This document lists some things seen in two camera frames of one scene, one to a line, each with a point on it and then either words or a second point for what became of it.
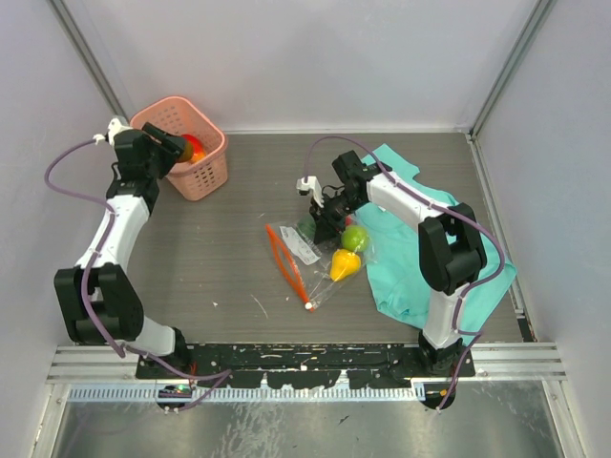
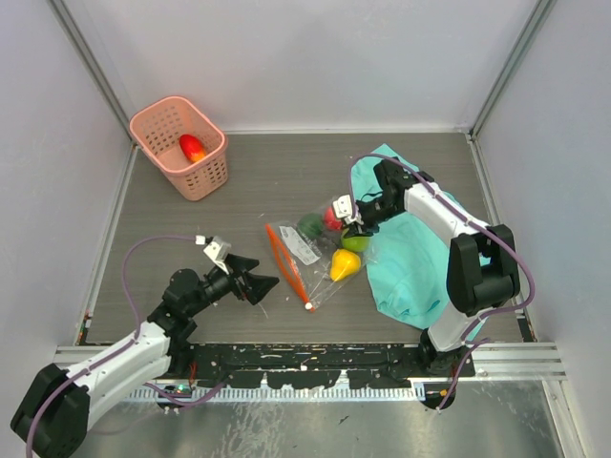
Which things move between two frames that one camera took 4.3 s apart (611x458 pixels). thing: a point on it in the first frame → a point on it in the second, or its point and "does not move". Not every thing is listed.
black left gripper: x=165 y=143 → x=254 y=285
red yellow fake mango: x=199 y=151 does not move
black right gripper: x=327 y=228 → x=365 y=229
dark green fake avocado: x=306 y=226 does not move
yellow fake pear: x=344 y=264 does not move
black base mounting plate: x=250 y=365 does not move
